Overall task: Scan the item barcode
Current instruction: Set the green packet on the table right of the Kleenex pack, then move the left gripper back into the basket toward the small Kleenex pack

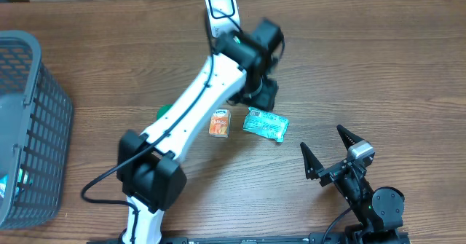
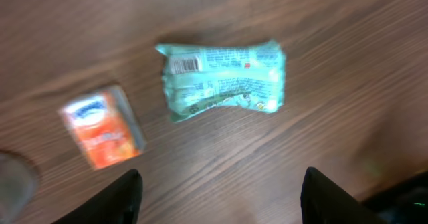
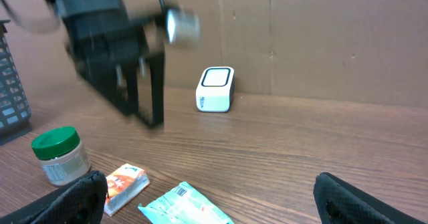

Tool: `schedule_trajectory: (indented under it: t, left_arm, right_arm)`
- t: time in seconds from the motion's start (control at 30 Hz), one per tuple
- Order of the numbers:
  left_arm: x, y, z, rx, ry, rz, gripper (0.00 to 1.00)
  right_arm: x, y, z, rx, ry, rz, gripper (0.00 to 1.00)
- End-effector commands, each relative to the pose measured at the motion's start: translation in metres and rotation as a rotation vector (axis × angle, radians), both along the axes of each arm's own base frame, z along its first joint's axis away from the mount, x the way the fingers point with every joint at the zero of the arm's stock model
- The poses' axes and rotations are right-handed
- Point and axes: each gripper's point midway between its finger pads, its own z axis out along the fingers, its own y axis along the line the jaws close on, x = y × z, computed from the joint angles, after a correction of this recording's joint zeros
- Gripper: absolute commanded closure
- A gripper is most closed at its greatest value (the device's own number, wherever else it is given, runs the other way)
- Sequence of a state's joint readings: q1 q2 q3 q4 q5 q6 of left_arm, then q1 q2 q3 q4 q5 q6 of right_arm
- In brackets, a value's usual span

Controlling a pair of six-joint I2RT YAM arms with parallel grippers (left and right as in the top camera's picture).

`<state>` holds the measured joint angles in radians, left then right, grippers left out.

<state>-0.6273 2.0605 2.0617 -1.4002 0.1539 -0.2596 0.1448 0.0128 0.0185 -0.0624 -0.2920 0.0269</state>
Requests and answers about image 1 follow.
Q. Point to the white barcode scanner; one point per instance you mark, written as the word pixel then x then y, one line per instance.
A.
pixel 223 16

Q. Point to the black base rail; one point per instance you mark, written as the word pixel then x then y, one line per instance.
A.
pixel 284 239

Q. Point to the grey plastic basket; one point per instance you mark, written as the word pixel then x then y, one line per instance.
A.
pixel 36 122

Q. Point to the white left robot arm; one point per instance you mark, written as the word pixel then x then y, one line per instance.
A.
pixel 149 163

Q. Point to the green lid jar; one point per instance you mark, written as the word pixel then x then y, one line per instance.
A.
pixel 163 110

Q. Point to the orange tissue pack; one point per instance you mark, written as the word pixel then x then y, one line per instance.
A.
pixel 219 123

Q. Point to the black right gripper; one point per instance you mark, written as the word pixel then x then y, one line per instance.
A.
pixel 314 167

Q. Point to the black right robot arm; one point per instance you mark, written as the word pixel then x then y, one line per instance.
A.
pixel 373 216

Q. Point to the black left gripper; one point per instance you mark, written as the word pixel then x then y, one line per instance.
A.
pixel 266 95

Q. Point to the teal wet wipes pack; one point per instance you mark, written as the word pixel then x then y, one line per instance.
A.
pixel 266 124

